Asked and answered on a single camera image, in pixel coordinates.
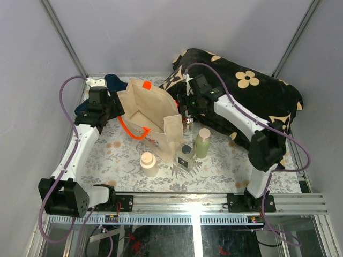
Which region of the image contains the aluminium mounting rail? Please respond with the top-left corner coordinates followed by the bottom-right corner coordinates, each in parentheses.
top-left (117, 192), bottom-right (328, 215)

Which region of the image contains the black floral plush blanket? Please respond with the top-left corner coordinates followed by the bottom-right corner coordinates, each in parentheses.
top-left (161, 48), bottom-right (304, 151)

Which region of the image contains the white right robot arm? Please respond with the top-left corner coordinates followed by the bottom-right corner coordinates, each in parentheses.
top-left (177, 74), bottom-right (286, 211)

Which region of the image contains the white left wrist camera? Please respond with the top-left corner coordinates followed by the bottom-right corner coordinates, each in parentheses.
top-left (85, 77), bottom-right (107, 88)

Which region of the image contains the small clear white-capped bottle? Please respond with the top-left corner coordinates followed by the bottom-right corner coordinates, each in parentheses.
top-left (182, 115), bottom-right (193, 136)

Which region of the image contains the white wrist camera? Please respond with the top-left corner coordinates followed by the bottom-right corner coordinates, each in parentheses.
top-left (183, 74), bottom-right (193, 96)
top-left (85, 77), bottom-right (107, 88)

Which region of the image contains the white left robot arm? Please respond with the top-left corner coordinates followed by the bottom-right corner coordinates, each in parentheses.
top-left (38, 86), bottom-right (124, 218)

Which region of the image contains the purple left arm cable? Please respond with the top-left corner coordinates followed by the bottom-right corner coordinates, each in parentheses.
top-left (38, 75), bottom-right (114, 257)

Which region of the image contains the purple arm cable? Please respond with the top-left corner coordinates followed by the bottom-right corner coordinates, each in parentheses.
top-left (184, 62), bottom-right (312, 247)
top-left (38, 75), bottom-right (114, 257)

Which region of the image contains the peach cylindrical bottle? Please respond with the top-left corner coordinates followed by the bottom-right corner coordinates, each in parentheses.
top-left (140, 152), bottom-right (159, 177)

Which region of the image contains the floral patterned table mat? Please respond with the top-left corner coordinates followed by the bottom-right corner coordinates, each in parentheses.
top-left (81, 75), bottom-right (303, 194)

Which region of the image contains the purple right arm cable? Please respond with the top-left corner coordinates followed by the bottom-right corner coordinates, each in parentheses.
top-left (184, 62), bottom-right (312, 247)

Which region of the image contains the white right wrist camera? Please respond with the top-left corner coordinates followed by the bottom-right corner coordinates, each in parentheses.
top-left (183, 74), bottom-right (193, 96)

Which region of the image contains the beige canvas tote bag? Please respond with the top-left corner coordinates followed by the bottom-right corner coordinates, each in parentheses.
top-left (118, 78), bottom-right (183, 163)

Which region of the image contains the square glass perfume bottle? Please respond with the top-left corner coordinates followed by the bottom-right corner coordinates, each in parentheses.
top-left (176, 144), bottom-right (196, 171)

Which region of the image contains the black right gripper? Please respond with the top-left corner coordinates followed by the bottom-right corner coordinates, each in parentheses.
top-left (176, 92), bottom-right (207, 119)

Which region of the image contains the green lotion pump bottle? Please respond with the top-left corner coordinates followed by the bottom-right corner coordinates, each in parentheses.
top-left (195, 128), bottom-right (211, 159)

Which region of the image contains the dark blue cloth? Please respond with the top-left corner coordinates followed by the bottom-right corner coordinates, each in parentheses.
top-left (74, 74), bottom-right (128, 115)

